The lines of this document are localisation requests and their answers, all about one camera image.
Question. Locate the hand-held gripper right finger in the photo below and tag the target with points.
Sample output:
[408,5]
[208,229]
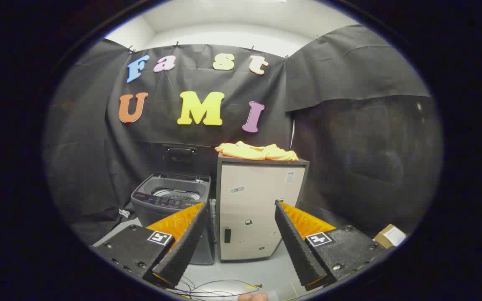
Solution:
[295,246]

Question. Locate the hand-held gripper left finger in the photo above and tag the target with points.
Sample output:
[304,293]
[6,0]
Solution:
[184,246]

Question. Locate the grey washing machine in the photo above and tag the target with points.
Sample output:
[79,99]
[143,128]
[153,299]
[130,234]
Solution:
[149,209]

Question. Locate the orange polo shirt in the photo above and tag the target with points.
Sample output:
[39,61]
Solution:
[253,151]

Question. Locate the beige cabinet with dark top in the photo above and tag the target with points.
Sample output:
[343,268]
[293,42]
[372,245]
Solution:
[249,209]

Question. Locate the cardboard box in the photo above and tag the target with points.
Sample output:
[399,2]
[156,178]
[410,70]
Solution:
[387,236]

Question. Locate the black backdrop cloth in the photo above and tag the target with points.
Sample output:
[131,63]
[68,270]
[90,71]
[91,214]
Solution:
[203,138]

